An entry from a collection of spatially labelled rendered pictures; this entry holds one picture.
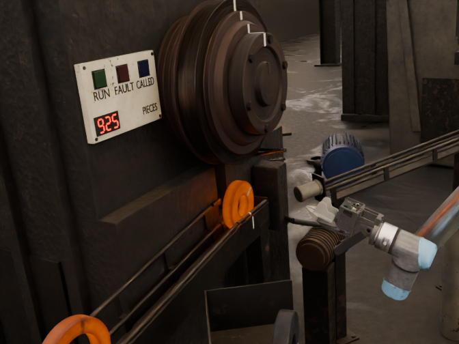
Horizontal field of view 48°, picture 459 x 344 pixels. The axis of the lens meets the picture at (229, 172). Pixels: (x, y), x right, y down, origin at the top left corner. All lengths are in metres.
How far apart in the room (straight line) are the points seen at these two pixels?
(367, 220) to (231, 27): 0.63
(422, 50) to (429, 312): 2.20
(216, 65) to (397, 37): 2.93
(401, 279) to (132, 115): 0.83
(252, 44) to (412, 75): 2.83
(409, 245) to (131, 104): 0.80
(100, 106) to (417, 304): 1.74
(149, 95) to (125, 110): 0.10
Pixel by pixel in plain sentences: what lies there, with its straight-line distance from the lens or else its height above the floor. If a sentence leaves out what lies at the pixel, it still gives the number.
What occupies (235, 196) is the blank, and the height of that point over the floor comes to 0.78.
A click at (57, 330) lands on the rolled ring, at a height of 0.77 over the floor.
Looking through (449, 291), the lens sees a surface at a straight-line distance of 2.20.
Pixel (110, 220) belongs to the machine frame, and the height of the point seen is 0.87.
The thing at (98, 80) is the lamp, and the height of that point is 1.20.
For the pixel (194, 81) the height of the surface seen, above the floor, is 1.16.
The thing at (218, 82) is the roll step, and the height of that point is 1.15.
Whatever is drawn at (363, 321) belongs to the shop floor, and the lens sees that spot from 2.36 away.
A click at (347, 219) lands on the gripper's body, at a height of 0.75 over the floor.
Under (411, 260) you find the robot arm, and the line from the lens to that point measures 1.45.
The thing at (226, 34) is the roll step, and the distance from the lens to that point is 1.39.
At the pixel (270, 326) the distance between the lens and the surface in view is 1.27.
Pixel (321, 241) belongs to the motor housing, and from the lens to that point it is 1.84.
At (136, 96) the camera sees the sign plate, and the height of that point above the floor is 1.14.
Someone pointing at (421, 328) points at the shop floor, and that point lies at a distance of 2.35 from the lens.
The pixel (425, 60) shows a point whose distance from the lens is 4.09.
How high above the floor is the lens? 1.34
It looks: 18 degrees down
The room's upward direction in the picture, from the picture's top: 5 degrees counter-clockwise
